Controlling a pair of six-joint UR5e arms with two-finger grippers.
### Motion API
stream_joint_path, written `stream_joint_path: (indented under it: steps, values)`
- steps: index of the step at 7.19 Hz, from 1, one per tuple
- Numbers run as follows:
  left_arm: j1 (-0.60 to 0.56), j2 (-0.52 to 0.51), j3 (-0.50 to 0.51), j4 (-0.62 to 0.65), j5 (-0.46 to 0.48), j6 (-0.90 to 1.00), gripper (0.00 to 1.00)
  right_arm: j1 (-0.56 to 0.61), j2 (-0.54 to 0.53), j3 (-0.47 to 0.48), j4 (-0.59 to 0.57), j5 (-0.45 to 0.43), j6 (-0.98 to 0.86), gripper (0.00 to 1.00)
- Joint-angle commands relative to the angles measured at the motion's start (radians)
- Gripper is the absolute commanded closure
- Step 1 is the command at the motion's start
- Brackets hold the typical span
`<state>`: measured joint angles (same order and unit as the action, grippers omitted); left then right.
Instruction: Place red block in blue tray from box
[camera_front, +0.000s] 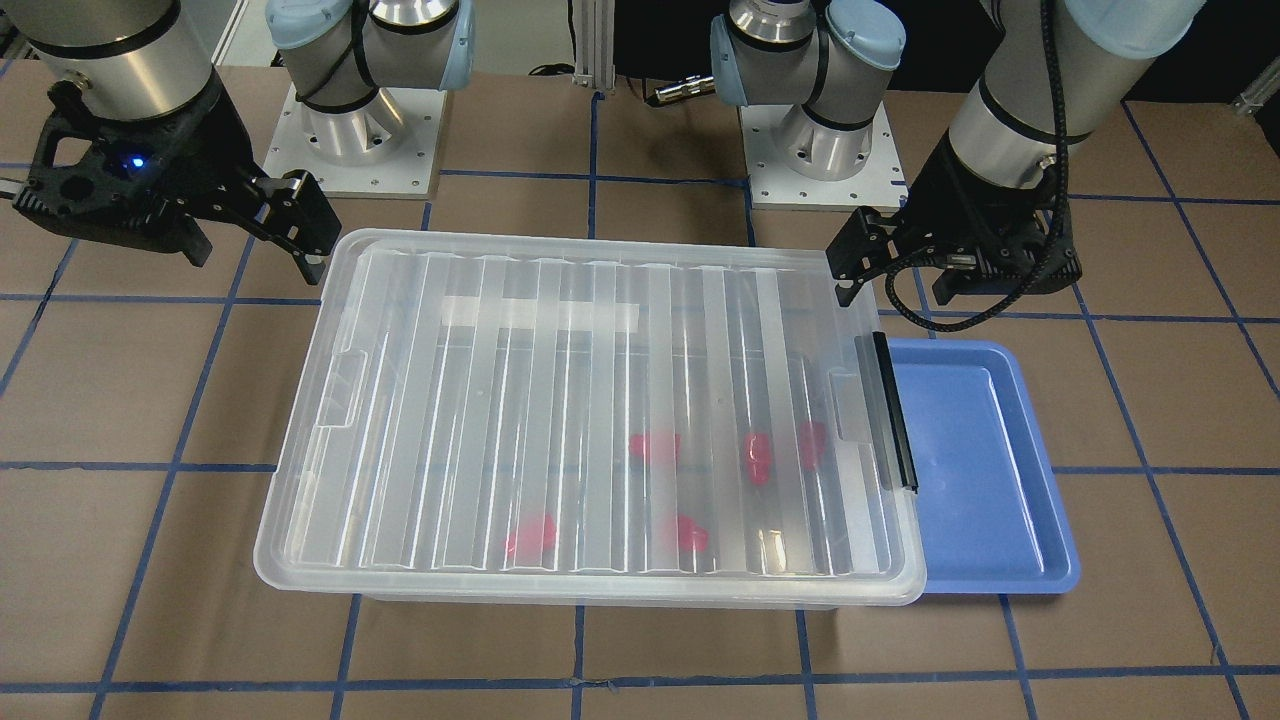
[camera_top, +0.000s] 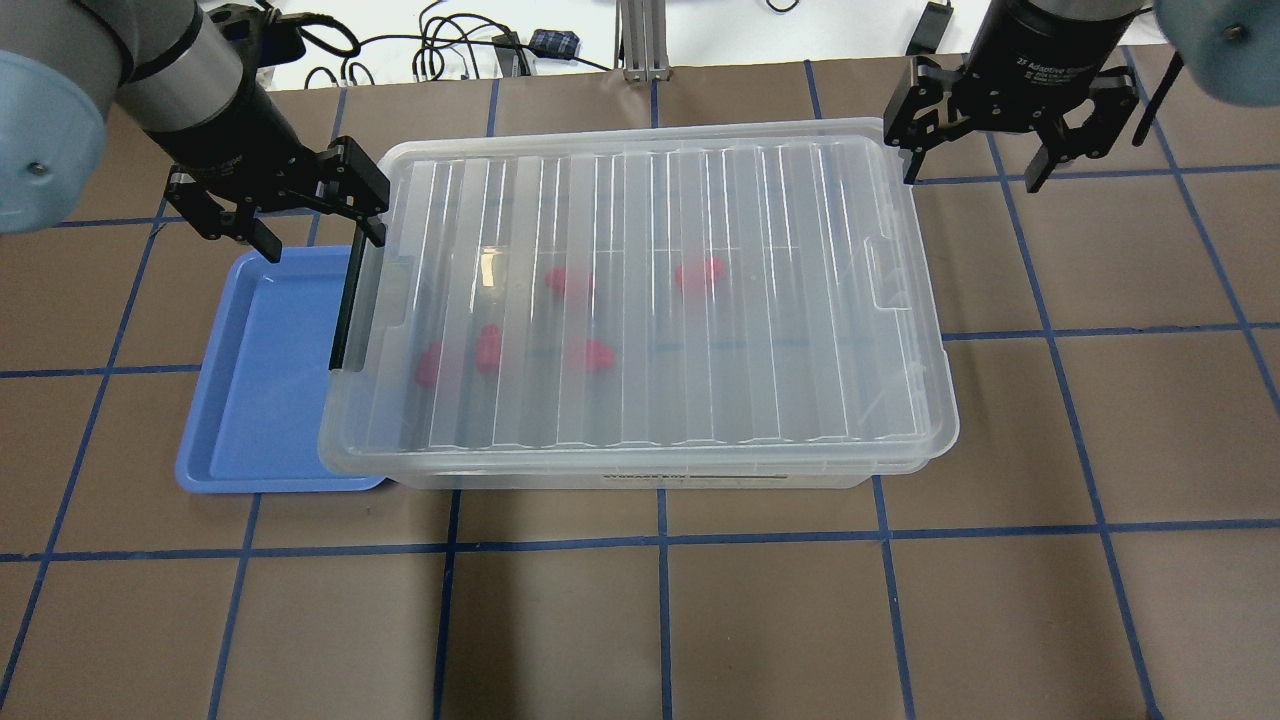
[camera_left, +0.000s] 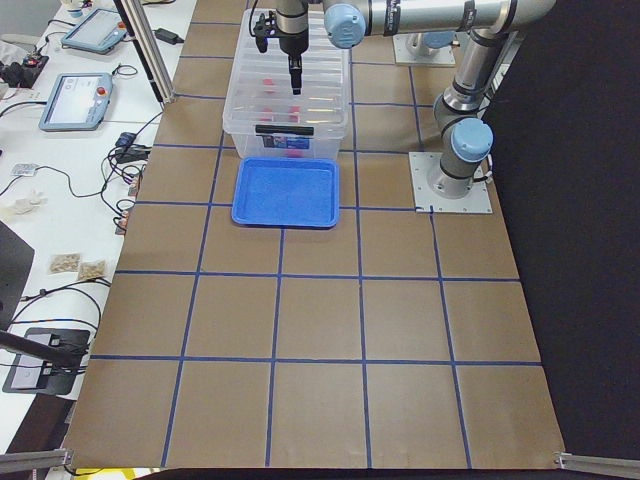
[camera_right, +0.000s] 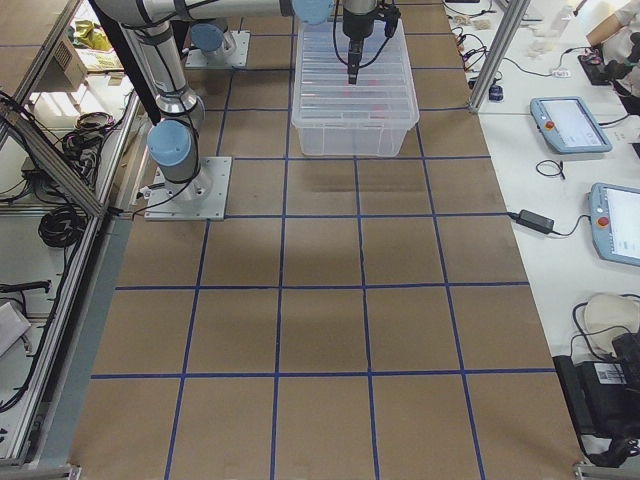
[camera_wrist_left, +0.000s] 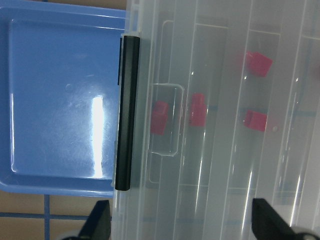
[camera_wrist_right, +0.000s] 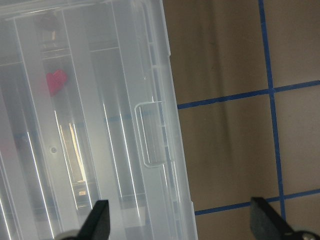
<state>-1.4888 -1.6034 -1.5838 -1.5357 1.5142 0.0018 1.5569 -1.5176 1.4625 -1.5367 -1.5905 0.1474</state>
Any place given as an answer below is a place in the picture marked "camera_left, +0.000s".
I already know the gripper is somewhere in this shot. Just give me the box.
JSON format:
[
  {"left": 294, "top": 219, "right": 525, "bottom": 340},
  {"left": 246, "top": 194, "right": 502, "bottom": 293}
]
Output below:
[{"left": 277, "top": 12, "right": 306, "bottom": 95}]

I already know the clear plastic box lid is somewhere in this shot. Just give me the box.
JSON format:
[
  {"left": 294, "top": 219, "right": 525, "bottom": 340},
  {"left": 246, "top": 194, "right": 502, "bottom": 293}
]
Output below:
[{"left": 223, "top": 8, "right": 351, "bottom": 126}]

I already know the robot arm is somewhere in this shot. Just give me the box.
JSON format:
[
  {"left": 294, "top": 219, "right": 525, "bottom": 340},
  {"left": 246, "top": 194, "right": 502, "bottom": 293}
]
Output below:
[
  {"left": 276, "top": 0, "right": 309, "bottom": 95},
  {"left": 323, "top": 0, "right": 555, "bottom": 200}
]

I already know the clear plastic storage box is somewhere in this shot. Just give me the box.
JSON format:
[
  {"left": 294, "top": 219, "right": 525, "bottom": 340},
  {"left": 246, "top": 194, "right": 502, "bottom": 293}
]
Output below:
[{"left": 223, "top": 8, "right": 350, "bottom": 159}]

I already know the red block under lid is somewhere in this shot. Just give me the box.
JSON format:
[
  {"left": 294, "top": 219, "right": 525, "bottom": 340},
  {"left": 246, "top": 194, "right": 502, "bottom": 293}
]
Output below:
[{"left": 285, "top": 149, "right": 308, "bottom": 158}]

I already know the blue plastic tray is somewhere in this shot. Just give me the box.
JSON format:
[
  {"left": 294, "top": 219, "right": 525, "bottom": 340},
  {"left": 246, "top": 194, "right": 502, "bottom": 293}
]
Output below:
[{"left": 231, "top": 157, "right": 340, "bottom": 229}]

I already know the black power adapter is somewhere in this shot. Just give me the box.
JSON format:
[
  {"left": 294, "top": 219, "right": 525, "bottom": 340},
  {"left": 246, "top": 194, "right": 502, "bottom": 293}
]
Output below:
[{"left": 154, "top": 28, "right": 184, "bottom": 45}]

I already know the far teach pendant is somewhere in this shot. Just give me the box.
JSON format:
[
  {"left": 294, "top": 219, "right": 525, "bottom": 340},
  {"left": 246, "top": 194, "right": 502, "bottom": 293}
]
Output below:
[{"left": 61, "top": 8, "right": 127, "bottom": 54}]

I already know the teach pendant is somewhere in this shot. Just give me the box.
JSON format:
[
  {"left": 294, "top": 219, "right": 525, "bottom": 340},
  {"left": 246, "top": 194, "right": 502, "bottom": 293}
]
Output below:
[
  {"left": 39, "top": 72, "right": 113, "bottom": 132},
  {"left": 61, "top": 8, "right": 127, "bottom": 54}
]

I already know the near teach pendant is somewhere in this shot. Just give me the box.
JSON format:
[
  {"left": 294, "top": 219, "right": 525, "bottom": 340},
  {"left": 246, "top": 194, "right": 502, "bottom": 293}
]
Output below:
[{"left": 39, "top": 72, "right": 113, "bottom": 132}]

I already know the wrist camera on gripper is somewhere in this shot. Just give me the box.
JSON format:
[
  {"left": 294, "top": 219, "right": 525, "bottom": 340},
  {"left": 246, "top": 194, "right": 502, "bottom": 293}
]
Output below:
[{"left": 253, "top": 11, "right": 278, "bottom": 53}]

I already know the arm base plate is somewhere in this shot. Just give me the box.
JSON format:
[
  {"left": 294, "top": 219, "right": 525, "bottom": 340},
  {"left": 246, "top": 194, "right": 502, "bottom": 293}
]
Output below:
[
  {"left": 409, "top": 152, "right": 493, "bottom": 215},
  {"left": 393, "top": 31, "right": 456, "bottom": 68}
]

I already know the aluminium frame post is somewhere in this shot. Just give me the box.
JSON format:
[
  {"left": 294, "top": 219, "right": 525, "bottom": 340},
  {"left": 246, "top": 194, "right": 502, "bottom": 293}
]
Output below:
[{"left": 114, "top": 0, "right": 175, "bottom": 104}]

